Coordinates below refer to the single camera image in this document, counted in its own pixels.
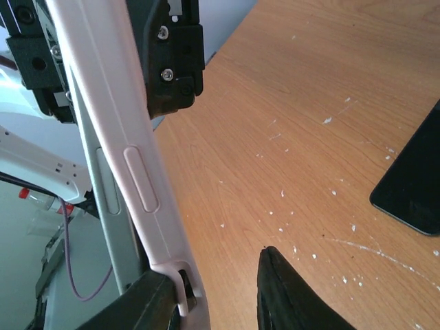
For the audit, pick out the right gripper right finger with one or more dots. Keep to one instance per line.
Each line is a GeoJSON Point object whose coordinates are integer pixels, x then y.
{"type": "Point", "coordinates": [286, 301]}

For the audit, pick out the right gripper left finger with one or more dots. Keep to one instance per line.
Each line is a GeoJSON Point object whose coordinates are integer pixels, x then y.
{"type": "Point", "coordinates": [150, 303]}

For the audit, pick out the red capped plastic bottle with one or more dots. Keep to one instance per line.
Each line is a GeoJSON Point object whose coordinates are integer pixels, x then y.
{"type": "Point", "coordinates": [41, 200]}

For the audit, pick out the phone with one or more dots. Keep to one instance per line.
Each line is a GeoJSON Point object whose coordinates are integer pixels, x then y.
{"type": "Point", "coordinates": [409, 190]}
{"type": "Point", "coordinates": [113, 214]}

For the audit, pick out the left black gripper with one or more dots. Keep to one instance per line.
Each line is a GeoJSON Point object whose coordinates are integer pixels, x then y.
{"type": "Point", "coordinates": [169, 40]}

